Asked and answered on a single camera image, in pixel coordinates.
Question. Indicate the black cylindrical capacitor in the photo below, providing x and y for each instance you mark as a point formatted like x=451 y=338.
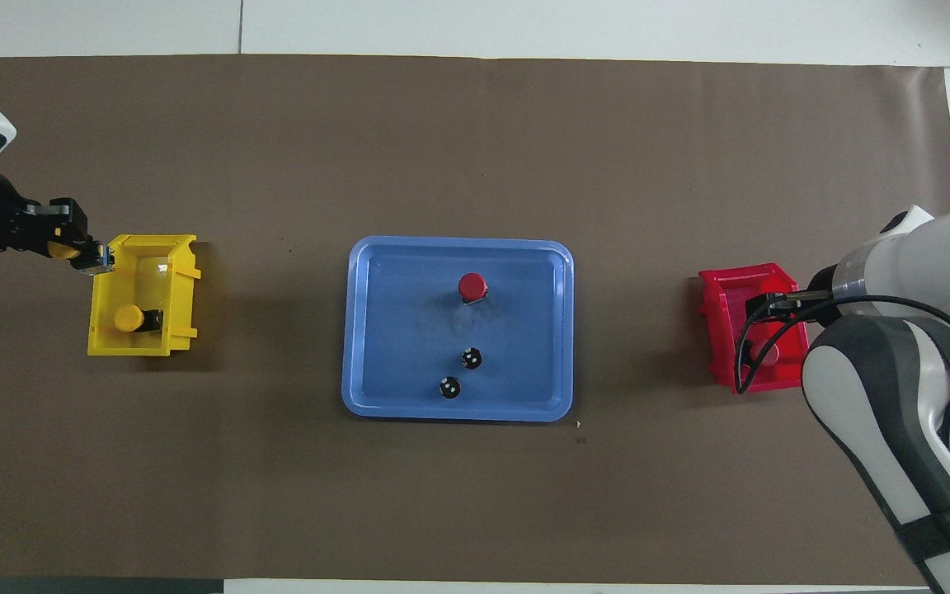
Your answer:
x=472 y=358
x=449 y=388

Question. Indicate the blue plastic tray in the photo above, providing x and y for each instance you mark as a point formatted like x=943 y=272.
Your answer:
x=392 y=330

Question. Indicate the yellow push button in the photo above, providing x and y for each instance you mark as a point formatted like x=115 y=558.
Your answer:
x=63 y=249
x=129 y=318

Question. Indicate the yellow plastic bin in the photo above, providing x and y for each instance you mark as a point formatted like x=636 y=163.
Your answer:
x=182 y=297

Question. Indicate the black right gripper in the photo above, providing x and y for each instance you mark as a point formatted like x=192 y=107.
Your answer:
x=817 y=312

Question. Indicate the brown table mat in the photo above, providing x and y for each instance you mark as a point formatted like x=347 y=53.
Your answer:
x=475 y=124

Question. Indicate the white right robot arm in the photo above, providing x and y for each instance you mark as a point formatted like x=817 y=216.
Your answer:
x=904 y=396

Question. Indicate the red plastic bin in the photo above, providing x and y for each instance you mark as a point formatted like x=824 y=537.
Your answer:
x=722 y=330

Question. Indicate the red push button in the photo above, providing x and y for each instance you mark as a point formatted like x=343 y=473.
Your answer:
x=472 y=286
x=764 y=353

